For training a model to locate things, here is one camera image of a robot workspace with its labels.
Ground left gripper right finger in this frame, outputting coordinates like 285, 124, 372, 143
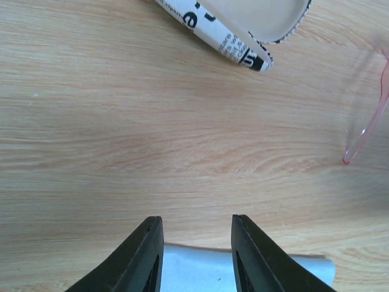
231, 214, 334, 292

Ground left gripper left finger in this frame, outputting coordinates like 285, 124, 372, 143
67, 216, 164, 292

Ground blue cleaning cloth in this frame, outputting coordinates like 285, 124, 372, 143
160, 243, 336, 291

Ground orange transparent sunglasses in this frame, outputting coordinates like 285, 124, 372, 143
342, 45, 389, 167

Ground striped newspaper print glasses case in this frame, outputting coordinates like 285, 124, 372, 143
157, 0, 312, 72

